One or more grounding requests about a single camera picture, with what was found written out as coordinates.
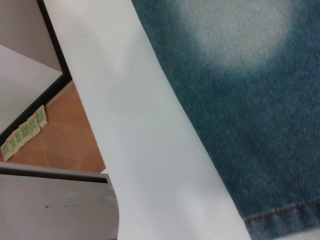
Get blue denim shorts with print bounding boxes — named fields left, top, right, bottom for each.
left=131, top=0, right=320, bottom=240

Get green white sachet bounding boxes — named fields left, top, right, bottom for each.
left=19, top=122, right=32, bottom=145
left=13, top=129, right=25, bottom=151
left=0, top=143, right=13, bottom=162
left=7, top=137, right=18, bottom=155
left=36, top=104, right=48, bottom=128
left=27, top=113, right=42, bottom=137

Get black baseboard strip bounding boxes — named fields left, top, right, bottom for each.
left=0, top=0, right=74, bottom=142

